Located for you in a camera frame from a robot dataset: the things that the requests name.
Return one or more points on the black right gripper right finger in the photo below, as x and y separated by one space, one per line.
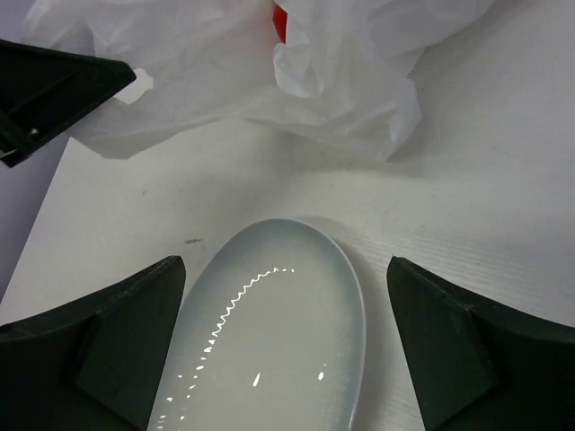
476 364

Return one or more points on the white plastic bag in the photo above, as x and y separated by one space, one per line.
342 77

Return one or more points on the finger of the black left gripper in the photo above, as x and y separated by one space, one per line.
44 92

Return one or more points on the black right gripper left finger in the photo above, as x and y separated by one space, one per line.
94 363

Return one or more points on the red fake fruit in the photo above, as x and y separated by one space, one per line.
280 20

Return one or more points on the white oval plate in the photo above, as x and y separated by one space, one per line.
272 336

